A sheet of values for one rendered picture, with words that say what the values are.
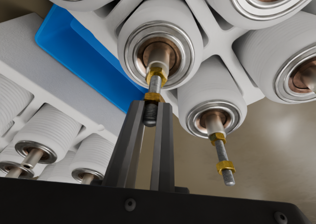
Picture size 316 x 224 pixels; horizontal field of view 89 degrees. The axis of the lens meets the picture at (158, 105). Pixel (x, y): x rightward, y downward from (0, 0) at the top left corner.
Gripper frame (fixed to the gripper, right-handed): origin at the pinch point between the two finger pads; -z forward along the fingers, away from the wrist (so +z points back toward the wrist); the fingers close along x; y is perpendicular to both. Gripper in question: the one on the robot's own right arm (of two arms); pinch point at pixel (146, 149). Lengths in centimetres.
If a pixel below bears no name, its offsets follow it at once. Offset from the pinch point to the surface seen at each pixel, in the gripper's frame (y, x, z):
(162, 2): -4.8, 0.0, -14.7
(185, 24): -3.6, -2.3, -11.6
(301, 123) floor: 31, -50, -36
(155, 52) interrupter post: -1.0, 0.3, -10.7
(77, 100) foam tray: 15.5, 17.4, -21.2
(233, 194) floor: 92, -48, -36
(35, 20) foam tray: 3.3, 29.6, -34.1
